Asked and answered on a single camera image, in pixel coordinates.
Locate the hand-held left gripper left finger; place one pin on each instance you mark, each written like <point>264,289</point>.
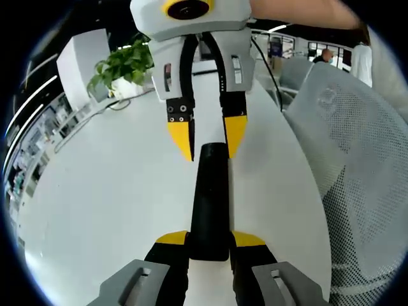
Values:
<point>159,271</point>

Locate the white square pillar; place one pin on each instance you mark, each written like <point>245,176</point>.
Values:
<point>83,60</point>

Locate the white plant pot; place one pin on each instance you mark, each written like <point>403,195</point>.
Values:
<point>124,87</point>

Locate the black remote control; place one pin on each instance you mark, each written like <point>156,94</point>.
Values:
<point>210,207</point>

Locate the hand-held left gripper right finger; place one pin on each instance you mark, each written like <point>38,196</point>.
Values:
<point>255,271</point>

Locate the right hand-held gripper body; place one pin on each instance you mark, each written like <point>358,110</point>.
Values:
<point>223,17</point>

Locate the green potted plant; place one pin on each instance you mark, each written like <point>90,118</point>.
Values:
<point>127,63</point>

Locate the grey mesh office chair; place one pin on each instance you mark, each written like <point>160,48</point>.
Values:
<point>360,159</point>

